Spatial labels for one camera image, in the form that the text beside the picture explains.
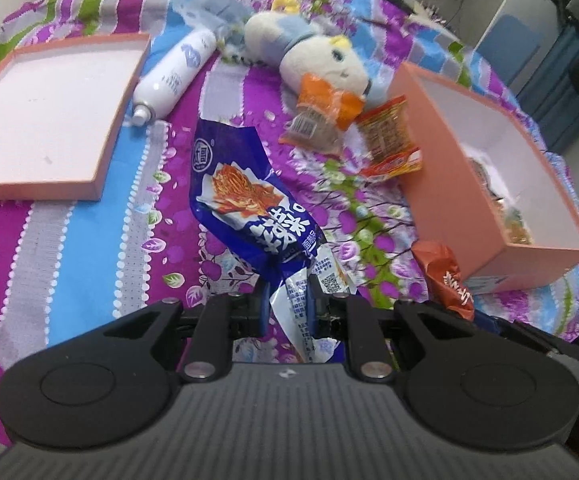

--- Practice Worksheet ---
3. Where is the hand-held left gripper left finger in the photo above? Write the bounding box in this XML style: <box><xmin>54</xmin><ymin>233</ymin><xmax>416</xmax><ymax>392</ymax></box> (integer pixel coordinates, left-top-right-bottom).
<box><xmin>77</xmin><ymin>281</ymin><xmax>273</xmax><ymax>383</ymax></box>

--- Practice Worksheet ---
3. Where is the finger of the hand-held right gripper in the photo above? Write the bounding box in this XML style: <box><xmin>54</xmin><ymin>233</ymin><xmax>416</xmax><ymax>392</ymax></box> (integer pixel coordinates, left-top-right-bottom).
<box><xmin>472</xmin><ymin>311</ymin><xmax>579</xmax><ymax>367</ymax></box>

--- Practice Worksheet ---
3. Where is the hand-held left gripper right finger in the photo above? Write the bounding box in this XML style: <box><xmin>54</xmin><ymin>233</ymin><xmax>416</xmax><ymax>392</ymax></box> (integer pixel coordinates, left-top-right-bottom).
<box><xmin>304</xmin><ymin>273</ymin><xmax>491</xmax><ymax>382</ymax></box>

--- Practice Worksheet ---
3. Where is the blue noodle snack packet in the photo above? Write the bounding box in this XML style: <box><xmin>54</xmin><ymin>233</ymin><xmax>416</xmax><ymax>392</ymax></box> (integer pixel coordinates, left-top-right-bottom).
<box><xmin>190</xmin><ymin>114</ymin><xmax>357</xmax><ymax>365</ymax></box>

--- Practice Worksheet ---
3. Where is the red brown snack packet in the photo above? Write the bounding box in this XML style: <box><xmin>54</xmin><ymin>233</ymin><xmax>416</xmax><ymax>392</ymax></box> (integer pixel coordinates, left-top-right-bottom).
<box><xmin>412</xmin><ymin>241</ymin><xmax>476</xmax><ymax>322</ymax></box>

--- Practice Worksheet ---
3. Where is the clear brown snack packet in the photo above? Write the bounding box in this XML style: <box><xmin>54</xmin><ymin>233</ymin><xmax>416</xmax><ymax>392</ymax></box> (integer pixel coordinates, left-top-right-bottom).
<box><xmin>469</xmin><ymin>156</ymin><xmax>503</xmax><ymax>206</ymax></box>

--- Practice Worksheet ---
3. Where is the pink cardboard box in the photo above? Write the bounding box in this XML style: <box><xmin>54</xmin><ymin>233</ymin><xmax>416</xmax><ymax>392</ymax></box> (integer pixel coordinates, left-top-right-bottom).
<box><xmin>387</xmin><ymin>62</ymin><xmax>579</xmax><ymax>293</ymax></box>

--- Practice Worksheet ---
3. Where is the purple floral blanket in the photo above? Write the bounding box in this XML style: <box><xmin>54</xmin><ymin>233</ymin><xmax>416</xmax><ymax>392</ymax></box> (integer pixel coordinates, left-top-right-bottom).
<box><xmin>0</xmin><ymin>0</ymin><xmax>579</xmax><ymax>446</ymax></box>

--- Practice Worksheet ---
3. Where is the red yellow snack packet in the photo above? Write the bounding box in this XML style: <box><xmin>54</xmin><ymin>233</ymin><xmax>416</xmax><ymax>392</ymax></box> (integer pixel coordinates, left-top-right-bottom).
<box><xmin>356</xmin><ymin>95</ymin><xmax>423</xmax><ymax>179</ymax></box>

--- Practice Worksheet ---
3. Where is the orange-topped clear snack packet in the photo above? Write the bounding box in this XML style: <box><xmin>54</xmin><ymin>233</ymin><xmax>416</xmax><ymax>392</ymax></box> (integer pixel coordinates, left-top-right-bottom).
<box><xmin>280</xmin><ymin>74</ymin><xmax>366</xmax><ymax>153</ymax></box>

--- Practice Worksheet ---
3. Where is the white plush duck toy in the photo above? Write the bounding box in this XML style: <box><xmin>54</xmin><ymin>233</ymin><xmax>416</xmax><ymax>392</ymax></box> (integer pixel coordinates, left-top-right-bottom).
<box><xmin>244</xmin><ymin>0</ymin><xmax>395</xmax><ymax>111</ymax></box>

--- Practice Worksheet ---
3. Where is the white spray bottle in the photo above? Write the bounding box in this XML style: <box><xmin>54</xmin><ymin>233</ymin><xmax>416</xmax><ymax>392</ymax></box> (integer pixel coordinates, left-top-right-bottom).
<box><xmin>132</xmin><ymin>29</ymin><xmax>219</xmax><ymax>126</ymax></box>

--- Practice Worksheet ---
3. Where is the blue curtain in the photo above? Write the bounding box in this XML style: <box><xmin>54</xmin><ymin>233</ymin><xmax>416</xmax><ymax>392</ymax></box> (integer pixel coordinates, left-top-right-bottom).
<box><xmin>519</xmin><ymin>22</ymin><xmax>579</xmax><ymax>136</ymax></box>

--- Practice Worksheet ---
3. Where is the white green printed bag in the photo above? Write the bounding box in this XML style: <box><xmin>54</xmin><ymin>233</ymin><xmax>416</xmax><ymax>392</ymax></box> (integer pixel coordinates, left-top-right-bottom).
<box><xmin>217</xmin><ymin>35</ymin><xmax>255</xmax><ymax>66</ymax></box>

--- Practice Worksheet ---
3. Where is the pink box lid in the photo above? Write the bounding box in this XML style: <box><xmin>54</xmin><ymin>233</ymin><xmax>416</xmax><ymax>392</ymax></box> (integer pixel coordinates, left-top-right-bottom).
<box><xmin>0</xmin><ymin>32</ymin><xmax>151</xmax><ymax>203</ymax></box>

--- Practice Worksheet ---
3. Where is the pale blue plastic bag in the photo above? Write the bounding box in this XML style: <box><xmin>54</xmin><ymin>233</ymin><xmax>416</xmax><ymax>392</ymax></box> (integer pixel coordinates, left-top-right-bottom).
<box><xmin>170</xmin><ymin>0</ymin><xmax>250</xmax><ymax>36</ymax></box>

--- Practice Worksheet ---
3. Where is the white cabinet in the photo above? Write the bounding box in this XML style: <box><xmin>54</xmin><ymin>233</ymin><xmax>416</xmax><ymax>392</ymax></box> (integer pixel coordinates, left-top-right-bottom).
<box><xmin>489</xmin><ymin>0</ymin><xmax>570</xmax><ymax>56</ymax></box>

